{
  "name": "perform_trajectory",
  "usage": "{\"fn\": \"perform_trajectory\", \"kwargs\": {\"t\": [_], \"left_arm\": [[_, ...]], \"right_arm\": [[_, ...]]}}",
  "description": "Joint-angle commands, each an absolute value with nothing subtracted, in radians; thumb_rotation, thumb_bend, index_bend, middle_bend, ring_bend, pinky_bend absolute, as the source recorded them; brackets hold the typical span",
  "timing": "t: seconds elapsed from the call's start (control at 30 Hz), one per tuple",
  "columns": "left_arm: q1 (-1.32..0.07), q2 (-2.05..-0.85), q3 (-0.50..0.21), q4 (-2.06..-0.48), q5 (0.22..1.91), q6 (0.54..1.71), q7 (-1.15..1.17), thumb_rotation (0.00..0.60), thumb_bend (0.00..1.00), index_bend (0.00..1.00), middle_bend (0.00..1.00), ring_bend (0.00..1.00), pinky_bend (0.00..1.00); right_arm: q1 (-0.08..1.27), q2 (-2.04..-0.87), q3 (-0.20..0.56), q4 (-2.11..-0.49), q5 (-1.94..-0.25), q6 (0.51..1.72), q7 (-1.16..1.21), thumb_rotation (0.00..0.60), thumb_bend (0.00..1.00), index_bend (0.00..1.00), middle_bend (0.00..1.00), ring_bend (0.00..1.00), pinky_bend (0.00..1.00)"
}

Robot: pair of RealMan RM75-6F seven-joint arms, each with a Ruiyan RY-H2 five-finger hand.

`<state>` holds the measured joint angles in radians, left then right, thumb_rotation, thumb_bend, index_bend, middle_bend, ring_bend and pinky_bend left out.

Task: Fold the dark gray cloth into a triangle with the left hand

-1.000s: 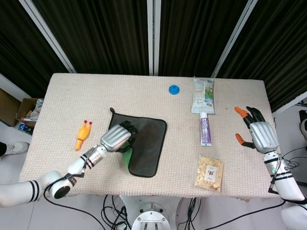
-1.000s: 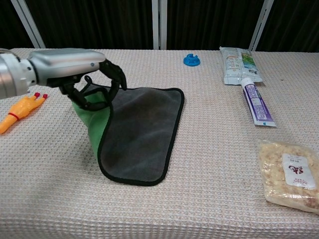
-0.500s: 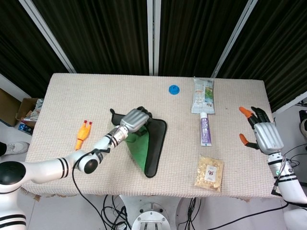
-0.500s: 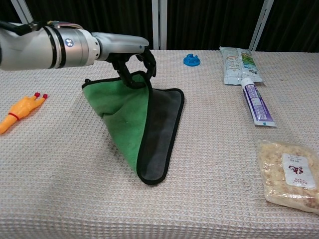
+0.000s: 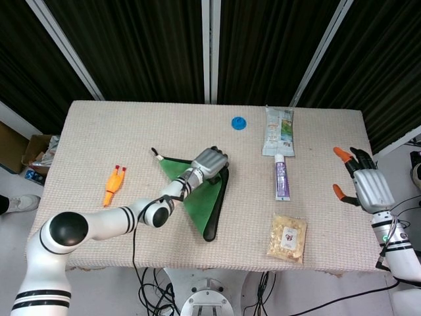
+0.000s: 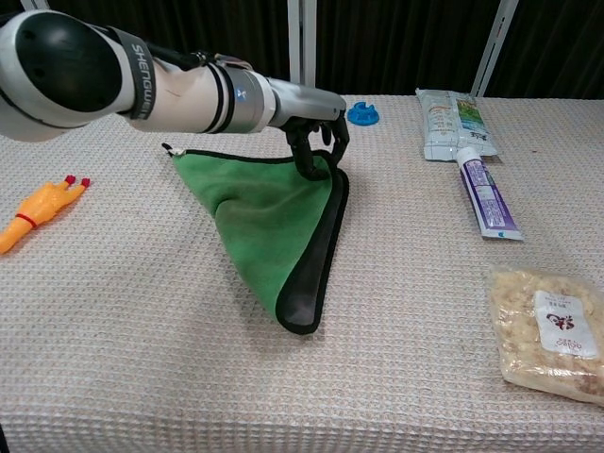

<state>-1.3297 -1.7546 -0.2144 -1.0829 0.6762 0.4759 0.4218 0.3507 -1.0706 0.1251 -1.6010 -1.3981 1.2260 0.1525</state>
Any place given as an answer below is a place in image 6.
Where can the purple white toothpaste tube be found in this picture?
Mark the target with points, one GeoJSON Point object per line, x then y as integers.
{"type": "Point", "coordinates": [486, 193]}

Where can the blue plastic cap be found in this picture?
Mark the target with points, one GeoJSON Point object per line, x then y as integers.
{"type": "Point", "coordinates": [362, 114]}

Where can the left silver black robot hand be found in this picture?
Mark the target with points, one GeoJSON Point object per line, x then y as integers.
{"type": "Point", "coordinates": [311, 106]}

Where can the green cloth black trim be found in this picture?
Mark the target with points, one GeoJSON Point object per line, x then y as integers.
{"type": "Point", "coordinates": [255, 222]}

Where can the orange rubber chicken toy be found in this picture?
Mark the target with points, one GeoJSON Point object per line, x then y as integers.
{"type": "Point", "coordinates": [42, 205]}

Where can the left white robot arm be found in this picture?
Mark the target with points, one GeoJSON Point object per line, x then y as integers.
{"type": "Point", "coordinates": [94, 71]}

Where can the white frame post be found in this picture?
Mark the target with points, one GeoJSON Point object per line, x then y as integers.
{"type": "Point", "coordinates": [35, 4]}
{"type": "Point", "coordinates": [495, 42]}
{"type": "Point", "coordinates": [301, 42]}

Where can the clear bag of beige flakes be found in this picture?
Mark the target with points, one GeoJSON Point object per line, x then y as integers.
{"type": "Point", "coordinates": [547, 330]}

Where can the black curtain panel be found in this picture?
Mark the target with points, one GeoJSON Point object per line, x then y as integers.
{"type": "Point", "coordinates": [198, 23]}
{"type": "Point", "coordinates": [9, 5]}
{"type": "Point", "coordinates": [396, 42]}
{"type": "Point", "coordinates": [561, 47]}

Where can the white green snack pouch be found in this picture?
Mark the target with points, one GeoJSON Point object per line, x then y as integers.
{"type": "Point", "coordinates": [453, 122]}

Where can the beige waffle tablecloth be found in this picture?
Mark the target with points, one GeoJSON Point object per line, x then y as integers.
{"type": "Point", "coordinates": [189, 354]}

